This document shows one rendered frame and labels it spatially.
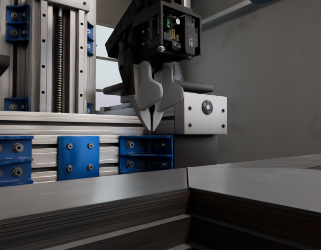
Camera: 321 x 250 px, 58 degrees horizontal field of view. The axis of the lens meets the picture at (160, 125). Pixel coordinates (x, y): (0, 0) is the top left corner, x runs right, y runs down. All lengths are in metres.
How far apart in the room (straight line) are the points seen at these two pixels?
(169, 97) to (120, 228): 0.25
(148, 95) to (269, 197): 0.23
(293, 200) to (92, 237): 0.12
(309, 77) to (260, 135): 0.81
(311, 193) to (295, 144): 3.07
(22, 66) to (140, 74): 0.48
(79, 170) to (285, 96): 2.92
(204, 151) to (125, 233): 0.54
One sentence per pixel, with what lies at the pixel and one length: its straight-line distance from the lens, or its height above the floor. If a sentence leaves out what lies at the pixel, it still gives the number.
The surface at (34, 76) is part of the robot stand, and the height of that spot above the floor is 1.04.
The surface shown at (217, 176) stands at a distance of 0.27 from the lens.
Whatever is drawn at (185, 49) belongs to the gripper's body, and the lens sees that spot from 0.38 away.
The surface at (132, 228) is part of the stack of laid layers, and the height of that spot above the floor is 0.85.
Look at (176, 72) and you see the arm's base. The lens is 0.77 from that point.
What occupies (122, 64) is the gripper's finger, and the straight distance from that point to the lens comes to 0.39.
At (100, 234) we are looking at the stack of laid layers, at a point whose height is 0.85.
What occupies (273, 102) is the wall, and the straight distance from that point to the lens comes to 3.42.
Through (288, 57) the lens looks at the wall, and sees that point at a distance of 3.41.
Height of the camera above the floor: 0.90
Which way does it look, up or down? 2 degrees up
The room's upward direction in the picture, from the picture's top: straight up
